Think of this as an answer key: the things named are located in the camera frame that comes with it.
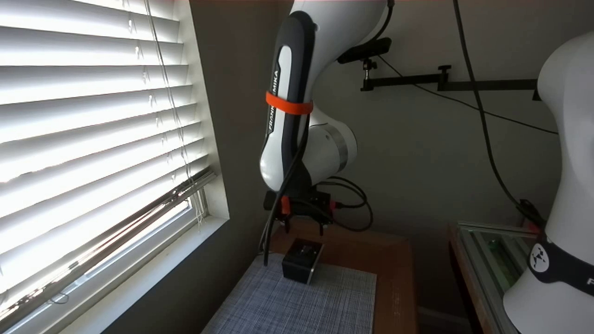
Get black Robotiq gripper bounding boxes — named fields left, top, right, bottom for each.
left=279, top=200, right=331, bottom=241

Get black cube alarm clock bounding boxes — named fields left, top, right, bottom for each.
left=281, top=237, right=326, bottom=286

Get grey woven placemat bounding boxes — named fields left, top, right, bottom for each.
left=203, top=249, right=379, bottom=334

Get glass-topped side table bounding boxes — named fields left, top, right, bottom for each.
left=450, top=221, right=548, bottom=334

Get white window blinds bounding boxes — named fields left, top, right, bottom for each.
left=0, top=0, right=216, bottom=314

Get black wrist camera orange mount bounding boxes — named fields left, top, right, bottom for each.
left=264, top=187, right=340, bottom=219

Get white window frame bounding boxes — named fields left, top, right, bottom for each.
left=0, top=0, right=233, bottom=334

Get orange strap on arm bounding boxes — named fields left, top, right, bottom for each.
left=264, top=91, right=316, bottom=119

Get black stereo camera bar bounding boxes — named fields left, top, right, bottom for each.
left=337, top=35, right=394, bottom=65

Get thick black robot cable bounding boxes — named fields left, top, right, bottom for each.
left=259, top=0, right=550, bottom=269

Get black and red cable plug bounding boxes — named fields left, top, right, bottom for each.
left=519, top=197, right=548, bottom=232

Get thin black wall cable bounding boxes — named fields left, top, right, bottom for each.
left=378, top=56, right=561, bottom=137

